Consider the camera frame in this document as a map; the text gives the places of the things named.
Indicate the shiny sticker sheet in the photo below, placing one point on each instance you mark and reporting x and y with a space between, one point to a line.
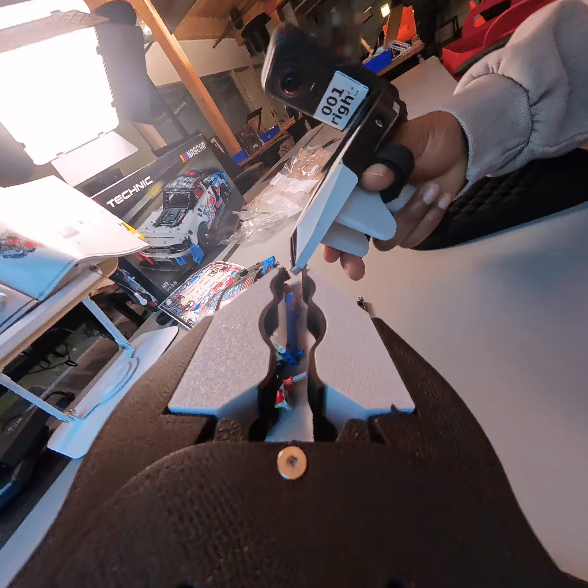
202 294

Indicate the person's right forearm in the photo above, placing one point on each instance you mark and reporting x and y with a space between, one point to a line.
519 92

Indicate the red chair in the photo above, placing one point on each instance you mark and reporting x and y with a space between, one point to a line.
473 46

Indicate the heap of clear plastic bags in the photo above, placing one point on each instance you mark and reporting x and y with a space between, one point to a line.
285 193

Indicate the black lego beam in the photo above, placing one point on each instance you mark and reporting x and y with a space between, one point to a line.
363 303

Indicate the lego set cardboard box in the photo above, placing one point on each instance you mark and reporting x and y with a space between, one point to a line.
183 211

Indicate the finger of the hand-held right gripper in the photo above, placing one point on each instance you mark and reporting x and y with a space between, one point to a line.
326 206

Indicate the bright studio light panel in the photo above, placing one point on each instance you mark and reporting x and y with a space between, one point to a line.
55 82

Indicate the partly built lego car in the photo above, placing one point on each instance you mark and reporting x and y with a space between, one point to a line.
290 321

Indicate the open instruction booklet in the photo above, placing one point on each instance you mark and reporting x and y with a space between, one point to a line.
55 220

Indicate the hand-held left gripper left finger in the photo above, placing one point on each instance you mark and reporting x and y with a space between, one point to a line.
220 363

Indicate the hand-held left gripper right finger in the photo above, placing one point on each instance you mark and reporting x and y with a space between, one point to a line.
363 363

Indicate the blue plastic bin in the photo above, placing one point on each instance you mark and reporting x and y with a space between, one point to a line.
379 62

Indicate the black padded chair armrest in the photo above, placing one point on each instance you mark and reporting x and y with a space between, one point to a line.
528 197

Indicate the person's right hand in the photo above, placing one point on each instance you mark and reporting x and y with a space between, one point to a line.
436 151

